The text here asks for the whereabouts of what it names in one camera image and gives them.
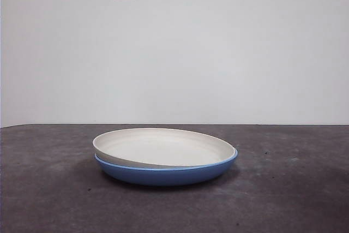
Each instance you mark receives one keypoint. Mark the white round plate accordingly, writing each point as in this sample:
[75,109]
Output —
[163,148]

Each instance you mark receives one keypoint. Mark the blue round plate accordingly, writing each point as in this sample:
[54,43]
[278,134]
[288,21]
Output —
[163,177]

